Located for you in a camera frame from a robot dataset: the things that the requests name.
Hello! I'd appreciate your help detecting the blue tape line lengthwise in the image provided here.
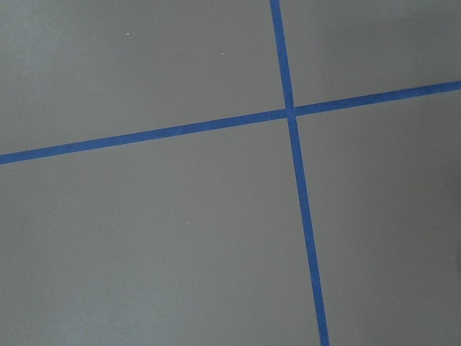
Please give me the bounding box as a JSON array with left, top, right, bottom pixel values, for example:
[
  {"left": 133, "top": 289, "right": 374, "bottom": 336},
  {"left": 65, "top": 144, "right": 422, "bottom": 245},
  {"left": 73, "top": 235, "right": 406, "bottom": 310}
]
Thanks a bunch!
[{"left": 269, "top": 0, "right": 330, "bottom": 345}]

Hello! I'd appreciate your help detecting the blue tape line crosswise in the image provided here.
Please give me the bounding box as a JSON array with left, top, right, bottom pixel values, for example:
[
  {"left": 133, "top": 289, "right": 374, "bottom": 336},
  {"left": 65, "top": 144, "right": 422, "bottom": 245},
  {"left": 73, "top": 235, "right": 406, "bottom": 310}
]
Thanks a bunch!
[{"left": 1, "top": 81, "right": 460, "bottom": 165}]

